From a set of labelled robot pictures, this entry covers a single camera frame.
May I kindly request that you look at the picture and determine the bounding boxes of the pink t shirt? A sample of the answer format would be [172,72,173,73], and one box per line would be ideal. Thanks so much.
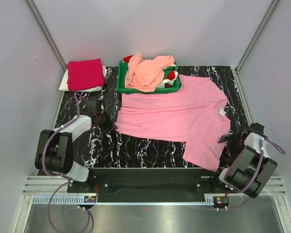
[115,75,230,171]

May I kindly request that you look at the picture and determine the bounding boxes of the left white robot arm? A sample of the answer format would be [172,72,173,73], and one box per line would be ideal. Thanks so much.
[34,99,114,192]

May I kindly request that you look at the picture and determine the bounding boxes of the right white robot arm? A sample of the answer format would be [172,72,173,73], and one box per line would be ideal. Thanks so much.
[210,122,285,199]

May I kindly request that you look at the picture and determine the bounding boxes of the green plastic bin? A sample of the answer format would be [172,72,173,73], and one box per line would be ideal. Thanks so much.
[116,61,180,94]

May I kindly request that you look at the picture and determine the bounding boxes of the folded magenta t shirt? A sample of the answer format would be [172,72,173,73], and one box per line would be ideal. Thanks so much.
[67,59,105,91]

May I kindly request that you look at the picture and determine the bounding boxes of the folded white t shirt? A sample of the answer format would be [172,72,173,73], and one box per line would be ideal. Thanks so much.
[59,66,107,92]

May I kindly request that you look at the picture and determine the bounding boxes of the peach t shirt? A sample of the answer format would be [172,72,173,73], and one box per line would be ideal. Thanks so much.
[125,54,175,92]

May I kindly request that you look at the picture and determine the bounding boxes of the red white green t shirt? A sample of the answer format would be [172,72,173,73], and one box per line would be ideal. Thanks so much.
[123,55,175,88]

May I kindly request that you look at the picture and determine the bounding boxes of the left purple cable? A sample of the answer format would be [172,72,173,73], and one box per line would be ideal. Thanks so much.
[42,91,94,233]

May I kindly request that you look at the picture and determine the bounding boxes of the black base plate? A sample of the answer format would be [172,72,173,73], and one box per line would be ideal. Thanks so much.
[67,168,228,205]

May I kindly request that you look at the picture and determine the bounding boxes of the right corner post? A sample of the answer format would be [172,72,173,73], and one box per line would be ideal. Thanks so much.
[235,0,282,73]

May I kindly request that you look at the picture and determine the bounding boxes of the corner post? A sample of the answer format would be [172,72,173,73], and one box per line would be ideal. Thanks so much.
[24,0,66,70]
[235,0,282,73]

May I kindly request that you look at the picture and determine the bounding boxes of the aluminium rail frame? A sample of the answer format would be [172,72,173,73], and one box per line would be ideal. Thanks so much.
[16,176,291,233]

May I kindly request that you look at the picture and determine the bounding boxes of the left corner post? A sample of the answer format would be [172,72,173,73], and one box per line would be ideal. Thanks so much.
[24,0,66,70]

